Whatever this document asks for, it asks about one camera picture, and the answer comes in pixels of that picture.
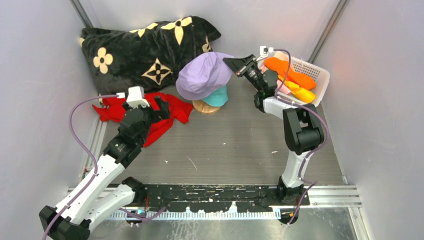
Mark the lavender bucket hat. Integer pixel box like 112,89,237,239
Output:
175,51,233,101

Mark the wooden hat stand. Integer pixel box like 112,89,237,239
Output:
192,100,221,115

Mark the turquoise bucket hat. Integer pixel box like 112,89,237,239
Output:
202,85,229,107

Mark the orange bucket hat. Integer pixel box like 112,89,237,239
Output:
263,57,317,90

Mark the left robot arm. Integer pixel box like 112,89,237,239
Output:
39,96,171,240

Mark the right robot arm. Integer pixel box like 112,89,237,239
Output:
223,54,325,204

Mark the pink bucket hat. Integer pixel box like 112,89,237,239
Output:
259,64,268,74

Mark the red cloth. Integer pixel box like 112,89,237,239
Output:
92,92,195,148

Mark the yellow bucket hat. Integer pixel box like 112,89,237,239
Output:
279,73,316,104

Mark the black floral plush pillow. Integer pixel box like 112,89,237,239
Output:
79,15,222,95

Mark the white plastic basket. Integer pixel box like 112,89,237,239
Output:
258,51,330,107

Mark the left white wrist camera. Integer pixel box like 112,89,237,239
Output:
116,86,151,109

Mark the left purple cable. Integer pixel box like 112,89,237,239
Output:
41,94,167,240

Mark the purple cable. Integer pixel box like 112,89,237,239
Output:
272,48,329,226
41,94,167,240

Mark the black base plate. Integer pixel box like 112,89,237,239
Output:
129,184,310,213

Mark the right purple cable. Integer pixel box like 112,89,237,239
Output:
272,48,329,226

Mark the aluminium rail frame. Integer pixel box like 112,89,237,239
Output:
56,184,362,224

